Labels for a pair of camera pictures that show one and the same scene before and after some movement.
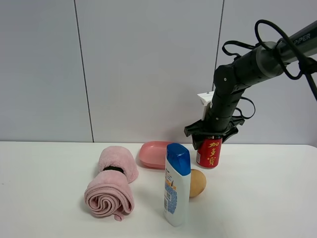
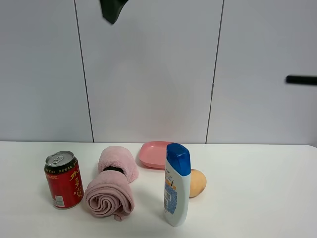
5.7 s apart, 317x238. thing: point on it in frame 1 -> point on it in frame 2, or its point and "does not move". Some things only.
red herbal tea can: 208,155 -> 63,172
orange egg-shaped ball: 198,182 does not move
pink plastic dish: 153,153 does not move
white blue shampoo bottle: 177,184 does not move
